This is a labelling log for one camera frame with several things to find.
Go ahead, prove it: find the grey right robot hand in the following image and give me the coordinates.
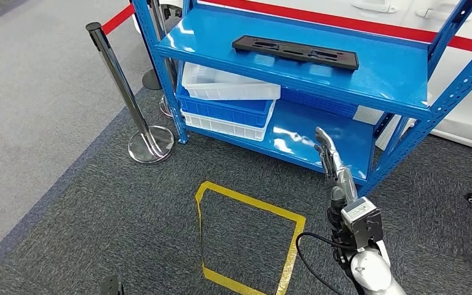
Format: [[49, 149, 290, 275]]
[[314, 126, 359, 233]]

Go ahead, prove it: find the black plastic plate holder part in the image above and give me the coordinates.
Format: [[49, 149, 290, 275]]
[[232, 34, 360, 71]]

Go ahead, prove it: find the blue ribbed plastic crate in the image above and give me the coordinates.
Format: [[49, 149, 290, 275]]
[[280, 86, 359, 119]]

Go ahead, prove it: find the yellow floor tape square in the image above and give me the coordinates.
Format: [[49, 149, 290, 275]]
[[194, 181, 307, 295]]

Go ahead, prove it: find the white plastic crate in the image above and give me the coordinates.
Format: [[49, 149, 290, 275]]
[[181, 100, 278, 142]]

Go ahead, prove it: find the white car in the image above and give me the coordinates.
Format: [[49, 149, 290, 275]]
[[132, 0, 472, 155]]

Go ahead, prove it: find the translucent white plastic bin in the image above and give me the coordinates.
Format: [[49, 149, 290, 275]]
[[181, 61, 281, 101]]

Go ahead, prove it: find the red barrier belt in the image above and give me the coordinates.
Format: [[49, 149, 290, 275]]
[[201, 0, 472, 53], [102, 4, 136, 36]]

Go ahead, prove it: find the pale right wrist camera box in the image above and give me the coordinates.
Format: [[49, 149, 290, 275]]
[[340, 197, 385, 250]]

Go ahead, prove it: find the white car door handle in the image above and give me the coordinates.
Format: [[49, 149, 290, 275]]
[[415, 8, 471, 21], [350, 2, 399, 14]]

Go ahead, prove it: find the black stanchion post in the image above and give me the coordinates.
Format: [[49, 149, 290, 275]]
[[128, 0, 163, 91]]

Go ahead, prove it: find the chrome stanchion post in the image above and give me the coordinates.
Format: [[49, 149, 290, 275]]
[[85, 22, 175, 165], [148, 0, 180, 119]]

